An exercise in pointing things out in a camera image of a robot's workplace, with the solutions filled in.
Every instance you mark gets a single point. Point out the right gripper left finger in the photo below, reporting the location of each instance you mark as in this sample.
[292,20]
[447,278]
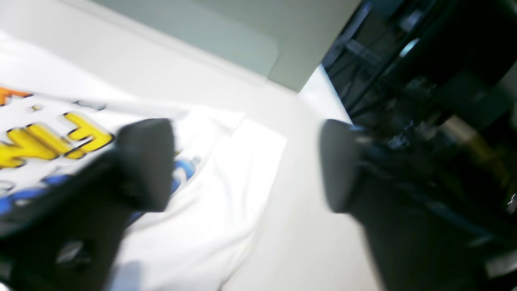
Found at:
[67,237]

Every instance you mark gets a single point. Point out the white printed t-shirt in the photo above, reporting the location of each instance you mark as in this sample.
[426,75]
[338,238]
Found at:
[55,119]

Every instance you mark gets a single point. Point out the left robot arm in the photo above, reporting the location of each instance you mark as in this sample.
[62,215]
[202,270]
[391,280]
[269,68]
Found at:
[433,83]

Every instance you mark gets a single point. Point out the grey partition panel bottom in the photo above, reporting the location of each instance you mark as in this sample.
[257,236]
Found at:
[283,40]

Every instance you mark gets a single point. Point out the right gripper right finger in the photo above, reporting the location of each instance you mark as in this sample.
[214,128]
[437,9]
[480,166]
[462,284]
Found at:
[420,238]

